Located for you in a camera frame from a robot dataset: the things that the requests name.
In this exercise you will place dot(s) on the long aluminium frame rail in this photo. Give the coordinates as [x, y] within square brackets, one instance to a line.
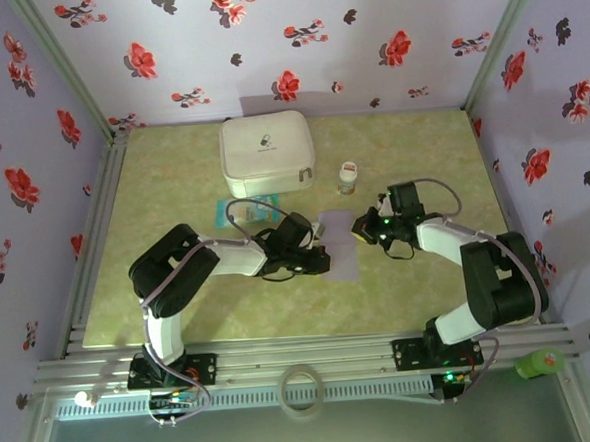
[303, 356]

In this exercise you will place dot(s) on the small electronics board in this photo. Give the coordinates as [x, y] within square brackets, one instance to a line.
[173, 401]
[450, 379]

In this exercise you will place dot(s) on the clear tape roll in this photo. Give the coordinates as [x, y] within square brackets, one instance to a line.
[282, 394]

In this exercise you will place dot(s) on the aluminium corner post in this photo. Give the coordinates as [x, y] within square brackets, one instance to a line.
[68, 69]
[498, 43]

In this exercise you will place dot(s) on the green plastic container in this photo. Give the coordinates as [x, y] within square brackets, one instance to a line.
[539, 365]

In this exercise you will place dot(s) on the aluminium frame bar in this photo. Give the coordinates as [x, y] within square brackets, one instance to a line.
[34, 437]
[578, 404]

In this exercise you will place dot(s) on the small white cap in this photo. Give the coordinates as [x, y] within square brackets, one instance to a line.
[85, 398]

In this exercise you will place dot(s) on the white zipped medicine pouch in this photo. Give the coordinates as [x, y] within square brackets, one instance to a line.
[266, 152]

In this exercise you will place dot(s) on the pale purple paper sheet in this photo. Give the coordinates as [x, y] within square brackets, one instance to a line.
[342, 258]

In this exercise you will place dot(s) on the small white pill bottle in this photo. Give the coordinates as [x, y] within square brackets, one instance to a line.
[347, 180]

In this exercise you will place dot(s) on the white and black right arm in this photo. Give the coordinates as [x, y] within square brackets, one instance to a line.
[441, 239]

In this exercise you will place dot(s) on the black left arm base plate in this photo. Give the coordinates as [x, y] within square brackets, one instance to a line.
[204, 369]

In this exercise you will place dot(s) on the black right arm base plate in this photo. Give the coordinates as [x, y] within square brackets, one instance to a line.
[408, 354]

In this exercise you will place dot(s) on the aluminium side rail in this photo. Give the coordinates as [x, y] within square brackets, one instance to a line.
[93, 243]
[512, 217]

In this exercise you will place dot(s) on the teal plastic packet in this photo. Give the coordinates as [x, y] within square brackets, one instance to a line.
[269, 201]

